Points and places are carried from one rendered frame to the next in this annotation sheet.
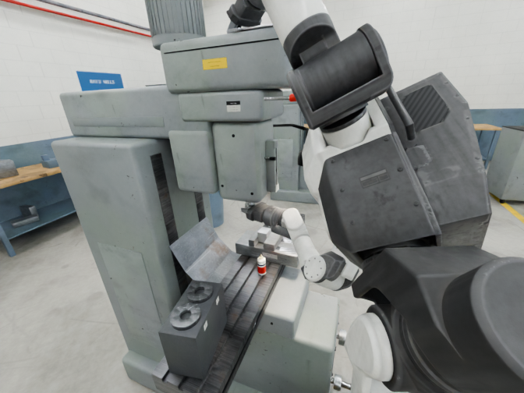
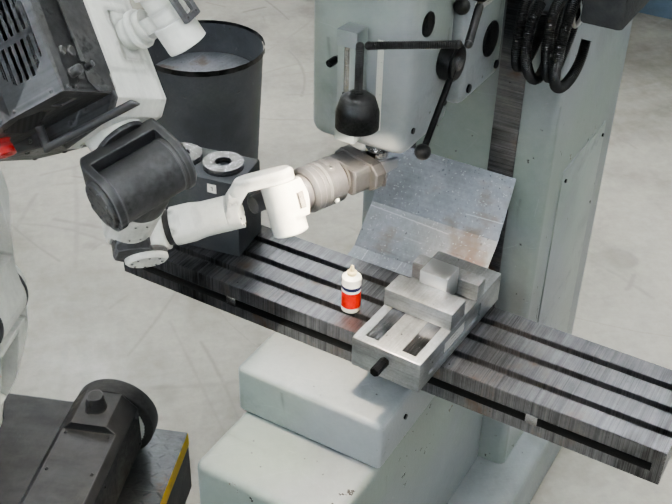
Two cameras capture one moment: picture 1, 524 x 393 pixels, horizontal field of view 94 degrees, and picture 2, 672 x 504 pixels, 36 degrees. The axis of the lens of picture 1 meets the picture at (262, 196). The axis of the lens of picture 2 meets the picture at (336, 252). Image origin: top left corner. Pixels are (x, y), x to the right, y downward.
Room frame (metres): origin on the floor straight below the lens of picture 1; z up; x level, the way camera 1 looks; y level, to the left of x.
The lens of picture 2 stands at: (1.13, -1.69, 2.24)
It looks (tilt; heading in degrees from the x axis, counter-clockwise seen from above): 35 degrees down; 97
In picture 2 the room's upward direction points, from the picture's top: 1 degrees clockwise
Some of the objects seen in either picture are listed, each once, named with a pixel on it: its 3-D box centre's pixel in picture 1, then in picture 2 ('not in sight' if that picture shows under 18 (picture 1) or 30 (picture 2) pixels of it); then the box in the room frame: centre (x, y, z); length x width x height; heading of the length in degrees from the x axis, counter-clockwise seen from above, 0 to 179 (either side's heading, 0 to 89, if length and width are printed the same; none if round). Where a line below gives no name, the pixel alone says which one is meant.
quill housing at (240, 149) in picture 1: (246, 158); (383, 47); (0.99, 0.06, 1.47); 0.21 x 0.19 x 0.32; 157
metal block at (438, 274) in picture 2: (264, 235); (438, 281); (1.13, 0.00, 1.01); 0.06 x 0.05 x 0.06; 155
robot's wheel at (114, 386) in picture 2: not in sight; (115, 416); (0.40, 0.03, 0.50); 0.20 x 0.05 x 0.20; 179
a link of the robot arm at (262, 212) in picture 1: (266, 214); (340, 176); (0.93, -0.01, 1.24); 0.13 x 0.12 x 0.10; 139
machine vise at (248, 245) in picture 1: (270, 244); (429, 309); (1.12, -0.03, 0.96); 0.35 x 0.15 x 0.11; 65
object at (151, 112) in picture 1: (145, 112); not in sight; (1.18, 0.52, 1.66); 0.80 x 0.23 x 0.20; 67
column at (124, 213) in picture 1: (163, 263); (483, 213); (1.23, 0.62, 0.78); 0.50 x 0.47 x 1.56; 67
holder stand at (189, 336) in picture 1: (197, 323); (204, 195); (0.59, 0.24, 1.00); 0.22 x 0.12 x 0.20; 167
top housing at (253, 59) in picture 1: (237, 66); not in sight; (1.00, 0.07, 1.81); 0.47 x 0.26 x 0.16; 67
